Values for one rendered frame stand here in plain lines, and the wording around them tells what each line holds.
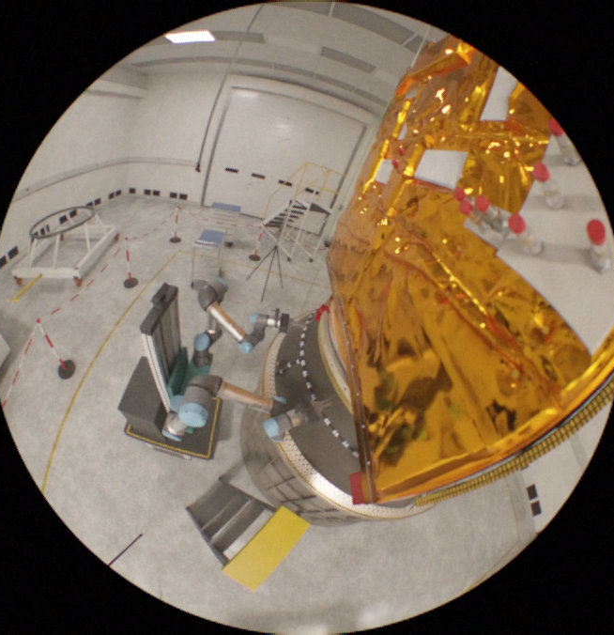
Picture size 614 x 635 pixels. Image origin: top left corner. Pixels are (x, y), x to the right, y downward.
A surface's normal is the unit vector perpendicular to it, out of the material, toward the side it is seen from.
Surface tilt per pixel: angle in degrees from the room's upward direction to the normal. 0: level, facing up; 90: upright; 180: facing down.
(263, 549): 0
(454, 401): 95
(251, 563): 0
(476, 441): 98
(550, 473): 90
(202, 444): 0
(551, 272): 90
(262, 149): 90
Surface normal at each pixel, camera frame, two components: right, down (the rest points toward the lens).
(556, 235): -0.94, -0.24
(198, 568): 0.33, -0.73
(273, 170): 0.04, 0.65
